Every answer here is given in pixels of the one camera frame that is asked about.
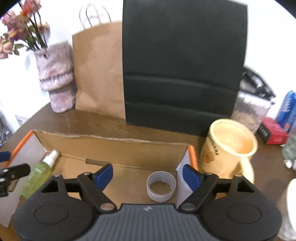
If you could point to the clear food container black lid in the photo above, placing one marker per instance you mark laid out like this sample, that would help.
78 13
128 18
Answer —
253 101

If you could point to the white tape roll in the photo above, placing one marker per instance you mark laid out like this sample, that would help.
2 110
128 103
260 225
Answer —
161 186

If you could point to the red cardboard box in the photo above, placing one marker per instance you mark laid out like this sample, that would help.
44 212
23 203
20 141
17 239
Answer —
132 160

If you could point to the blue soda can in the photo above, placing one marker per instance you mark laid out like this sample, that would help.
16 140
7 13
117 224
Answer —
286 115

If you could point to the green spray bottle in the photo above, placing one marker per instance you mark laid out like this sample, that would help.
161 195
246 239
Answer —
40 173

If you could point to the small red box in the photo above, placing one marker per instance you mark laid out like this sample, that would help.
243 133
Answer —
271 132

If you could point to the yellow ceramic mug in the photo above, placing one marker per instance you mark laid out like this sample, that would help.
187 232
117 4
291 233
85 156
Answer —
228 149

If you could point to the pink textured vase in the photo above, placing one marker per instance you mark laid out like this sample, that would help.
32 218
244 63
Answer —
56 75

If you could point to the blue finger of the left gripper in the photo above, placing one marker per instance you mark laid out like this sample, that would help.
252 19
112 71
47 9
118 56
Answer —
5 156

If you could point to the black paper bag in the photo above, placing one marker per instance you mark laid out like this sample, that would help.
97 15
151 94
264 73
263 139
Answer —
182 62

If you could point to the dried pink flowers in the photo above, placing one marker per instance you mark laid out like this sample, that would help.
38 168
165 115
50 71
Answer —
24 30

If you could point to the white ceramic bowl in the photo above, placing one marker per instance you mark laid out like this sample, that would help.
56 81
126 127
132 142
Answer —
286 205

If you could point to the brown paper bag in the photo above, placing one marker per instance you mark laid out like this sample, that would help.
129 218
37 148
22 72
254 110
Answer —
97 56

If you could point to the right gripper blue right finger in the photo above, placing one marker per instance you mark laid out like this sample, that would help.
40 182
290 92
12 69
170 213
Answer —
202 186

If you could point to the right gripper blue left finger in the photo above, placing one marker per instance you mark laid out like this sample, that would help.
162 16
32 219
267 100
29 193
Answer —
92 186

